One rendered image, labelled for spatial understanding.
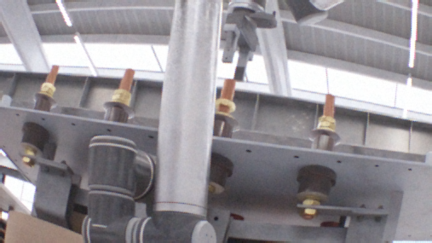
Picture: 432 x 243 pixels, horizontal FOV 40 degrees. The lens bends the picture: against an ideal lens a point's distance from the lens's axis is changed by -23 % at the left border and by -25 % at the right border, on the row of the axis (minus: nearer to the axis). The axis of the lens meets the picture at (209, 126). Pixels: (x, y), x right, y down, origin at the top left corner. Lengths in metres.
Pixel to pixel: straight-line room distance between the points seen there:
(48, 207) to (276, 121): 8.78
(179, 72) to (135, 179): 0.23
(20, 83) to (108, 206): 10.87
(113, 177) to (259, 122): 9.16
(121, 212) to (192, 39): 0.37
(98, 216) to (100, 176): 0.09
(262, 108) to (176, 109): 9.25
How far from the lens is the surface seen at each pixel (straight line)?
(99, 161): 1.45
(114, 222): 1.42
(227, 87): 1.86
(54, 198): 1.91
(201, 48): 1.45
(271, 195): 1.97
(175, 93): 1.42
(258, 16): 1.94
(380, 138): 10.40
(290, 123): 10.51
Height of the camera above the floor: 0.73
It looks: 23 degrees up
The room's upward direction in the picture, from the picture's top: 14 degrees clockwise
